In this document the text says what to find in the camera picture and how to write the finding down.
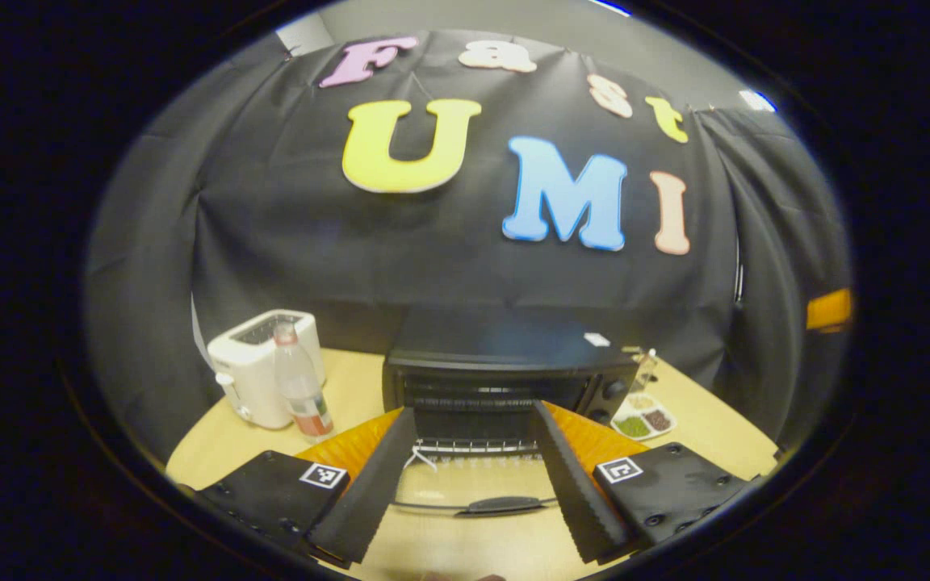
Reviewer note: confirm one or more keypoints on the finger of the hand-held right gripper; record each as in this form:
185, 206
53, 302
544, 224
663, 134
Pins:
830, 311

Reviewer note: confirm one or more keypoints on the white toaster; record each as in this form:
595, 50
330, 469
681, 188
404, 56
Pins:
251, 379

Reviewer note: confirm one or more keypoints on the black electric oven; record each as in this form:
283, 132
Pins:
497, 347

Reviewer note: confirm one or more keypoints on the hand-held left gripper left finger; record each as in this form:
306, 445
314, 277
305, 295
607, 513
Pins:
380, 484

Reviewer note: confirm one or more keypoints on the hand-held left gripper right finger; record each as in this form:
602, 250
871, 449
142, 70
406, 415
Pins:
570, 484

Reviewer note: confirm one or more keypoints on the white divided plate with beans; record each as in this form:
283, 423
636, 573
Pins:
634, 426

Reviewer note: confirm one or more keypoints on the black backdrop cloth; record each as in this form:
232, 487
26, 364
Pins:
287, 234

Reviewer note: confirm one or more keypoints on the clear plastic bottle red label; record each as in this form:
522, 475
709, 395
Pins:
303, 403

